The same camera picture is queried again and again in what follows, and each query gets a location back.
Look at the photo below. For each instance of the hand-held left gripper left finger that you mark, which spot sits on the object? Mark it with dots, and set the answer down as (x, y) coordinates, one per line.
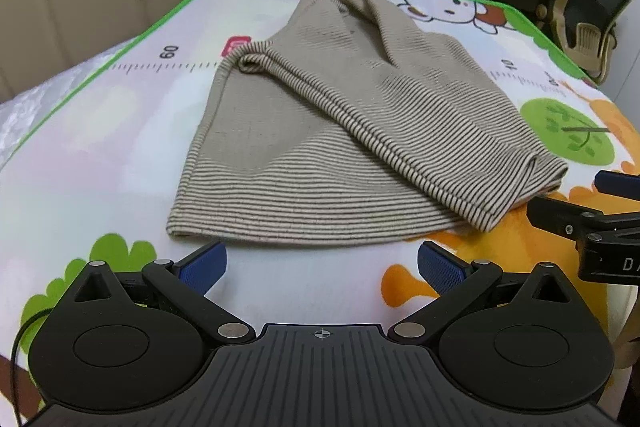
(202, 266)

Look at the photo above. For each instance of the beige striped knit top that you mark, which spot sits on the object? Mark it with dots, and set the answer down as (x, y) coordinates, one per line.
(325, 132)

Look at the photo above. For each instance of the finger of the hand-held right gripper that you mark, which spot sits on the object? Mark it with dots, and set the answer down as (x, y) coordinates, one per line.
(610, 180)
(550, 211)

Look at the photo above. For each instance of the clear plastic sheet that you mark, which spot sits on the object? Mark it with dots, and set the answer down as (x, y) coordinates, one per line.
(40, 107)

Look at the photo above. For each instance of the printed cartoon play mat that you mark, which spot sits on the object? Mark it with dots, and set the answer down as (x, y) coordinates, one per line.
(125, 167)

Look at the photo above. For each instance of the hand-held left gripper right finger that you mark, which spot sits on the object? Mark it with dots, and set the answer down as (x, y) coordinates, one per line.
(441, 269)

